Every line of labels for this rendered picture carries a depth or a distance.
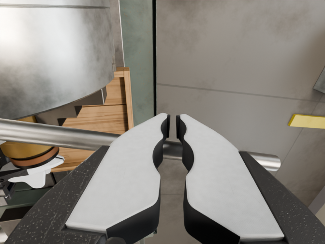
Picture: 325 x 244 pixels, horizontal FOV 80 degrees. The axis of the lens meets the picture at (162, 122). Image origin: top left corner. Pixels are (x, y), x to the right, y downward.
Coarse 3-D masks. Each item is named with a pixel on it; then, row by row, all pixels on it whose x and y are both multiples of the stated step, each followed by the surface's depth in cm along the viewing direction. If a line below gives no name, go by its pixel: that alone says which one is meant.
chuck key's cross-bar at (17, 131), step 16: (0, 128) 10; (16, 128) 10; (32, 128) 11; (48, 128) 11; (64, 128) 11; (48, 144) 11; (64, 144) 11; (80, 144) 11; (96, 144) 11; (176, 144) 13; (256, 160) 14; (272, 160) 14
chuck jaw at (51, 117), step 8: (104, 88) 31; (88, 96) 29; (96, 96) 29; (104, 96) 31; (72, 104) 30; (80, 104) 30; (88, 104) 30; (96, 104) 30; (48, 112) 30; (56, 112) 30; (64, 112) 30; (72, 112) 30; (40, 120) 30; (48, 120) 30; (56, 120) 31; (64, 120) 33
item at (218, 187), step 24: (192, 120) 11; (192, 144) 9; (216, 144) 9; (192, 168) 8; (216, 168) 8; (240, 168) 8; (192, 192) 7; (216, 192) 7; (240, 192) 7; (192, 216) 6; (216, 216) 6; (240, 216) 6; (264, 216) 6; (216, 240) 6; (240, 240) 6; (264, 240) 6
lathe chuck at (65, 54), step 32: (0, 32) 15; (32, 32) 16; (64, 32) 18; (96, 32) 22; (0, 64) 15; (32, 64) 17; (64, 64) 19; (96, 64) 23; (0, 96) 16; (32, 96) 18; (64, 96) 20
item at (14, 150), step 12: (24, 120) 29; (36, 120) 31; (0, 144) 30; (12, 144) 29; (24, 144) 30; (12, 156) 30; (24, 156) 31; (36, 156) 32; (48, 156) 33; (24, 168) 32
